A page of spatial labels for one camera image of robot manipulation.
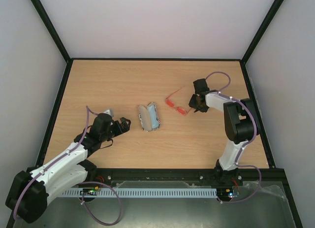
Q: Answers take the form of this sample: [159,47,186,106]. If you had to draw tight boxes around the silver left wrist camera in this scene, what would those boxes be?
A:
[103,108,114,118]

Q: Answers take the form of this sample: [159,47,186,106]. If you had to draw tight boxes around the red sunglasses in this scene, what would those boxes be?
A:
[164,87,192,116]

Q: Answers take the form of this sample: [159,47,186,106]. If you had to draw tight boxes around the black right frame post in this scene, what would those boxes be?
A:
[241,0,284,65]

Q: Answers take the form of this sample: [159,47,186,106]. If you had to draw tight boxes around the light blue slotted cable duct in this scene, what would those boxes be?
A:
[59,188,217,198]

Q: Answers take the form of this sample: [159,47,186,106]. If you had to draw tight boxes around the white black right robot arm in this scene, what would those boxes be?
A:
[189,78,260,185]

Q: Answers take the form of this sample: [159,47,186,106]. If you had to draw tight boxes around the black left frame post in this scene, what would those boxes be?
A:
[30,0,71,63]

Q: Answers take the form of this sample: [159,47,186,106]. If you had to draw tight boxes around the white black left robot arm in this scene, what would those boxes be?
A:
[5,111,131,224]

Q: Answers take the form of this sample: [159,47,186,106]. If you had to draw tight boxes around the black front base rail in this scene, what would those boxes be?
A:
[96,168,286,182]

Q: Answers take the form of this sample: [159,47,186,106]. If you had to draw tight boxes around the stars and stripes glasses case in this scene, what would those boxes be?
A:
[137,102,160,132]

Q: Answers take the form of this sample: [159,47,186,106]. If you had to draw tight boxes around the black frame post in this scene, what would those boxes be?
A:
[30,0,71,63]
[241,0,284,65]

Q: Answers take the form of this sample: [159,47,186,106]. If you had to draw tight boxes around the light blue cleaning cloth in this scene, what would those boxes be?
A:
[148,108,160,130]

